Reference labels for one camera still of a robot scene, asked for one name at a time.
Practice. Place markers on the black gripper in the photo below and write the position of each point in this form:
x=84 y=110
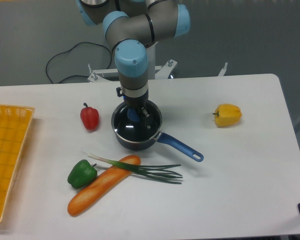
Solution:
x=136 y=99

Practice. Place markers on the glass lid blue knob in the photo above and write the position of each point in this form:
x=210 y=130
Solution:
x=129 y=127

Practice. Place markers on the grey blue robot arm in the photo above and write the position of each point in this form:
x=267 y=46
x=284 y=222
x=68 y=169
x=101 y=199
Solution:
x=130 y=27

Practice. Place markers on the red bell pepper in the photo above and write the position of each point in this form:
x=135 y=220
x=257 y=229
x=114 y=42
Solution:
x=90 y=117

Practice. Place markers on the green spring onion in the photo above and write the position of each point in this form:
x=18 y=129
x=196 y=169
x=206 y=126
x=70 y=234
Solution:
x=161 y=173

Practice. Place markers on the orange baguette bread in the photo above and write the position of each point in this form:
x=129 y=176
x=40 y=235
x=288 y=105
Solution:
x=106 y=181

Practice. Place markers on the yellow bell pepper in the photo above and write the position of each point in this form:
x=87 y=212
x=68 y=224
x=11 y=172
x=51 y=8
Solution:
x=227 y=115

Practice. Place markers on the green bell pepper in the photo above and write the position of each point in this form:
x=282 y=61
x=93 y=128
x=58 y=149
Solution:
x=82 y=174

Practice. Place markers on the yellow woven basket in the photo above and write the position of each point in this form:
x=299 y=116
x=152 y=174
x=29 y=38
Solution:
x=15 y=122

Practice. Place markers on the dark saucepan blue handle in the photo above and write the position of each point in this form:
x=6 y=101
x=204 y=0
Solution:
x=163 y=138

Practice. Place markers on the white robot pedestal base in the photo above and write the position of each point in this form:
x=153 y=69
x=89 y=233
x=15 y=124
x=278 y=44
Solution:
x=188 y=65

